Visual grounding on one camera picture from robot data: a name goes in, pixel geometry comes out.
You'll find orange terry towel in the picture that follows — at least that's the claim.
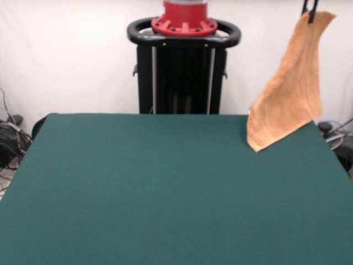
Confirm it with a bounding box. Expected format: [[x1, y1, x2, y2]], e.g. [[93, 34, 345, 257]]
[[246, 10, 337, 153]]

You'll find grey stand base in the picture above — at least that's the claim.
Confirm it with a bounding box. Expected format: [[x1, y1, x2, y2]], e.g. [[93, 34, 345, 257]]
[[325, 131, 345, 150]]

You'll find dark green table cloth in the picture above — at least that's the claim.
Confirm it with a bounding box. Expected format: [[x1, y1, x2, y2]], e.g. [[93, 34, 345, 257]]
[[0, 112, 353, 265]]

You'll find light blue cable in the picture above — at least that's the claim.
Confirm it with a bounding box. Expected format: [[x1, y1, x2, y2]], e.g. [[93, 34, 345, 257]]
[[324, 118, 353, 133]]

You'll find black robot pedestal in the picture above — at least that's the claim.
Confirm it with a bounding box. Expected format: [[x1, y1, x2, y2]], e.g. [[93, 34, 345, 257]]
[[126, 16, 242, 114]]

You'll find black cable bundle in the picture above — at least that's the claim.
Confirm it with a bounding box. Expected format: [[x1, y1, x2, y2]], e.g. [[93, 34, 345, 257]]
[[0, 88, 34, 172]]

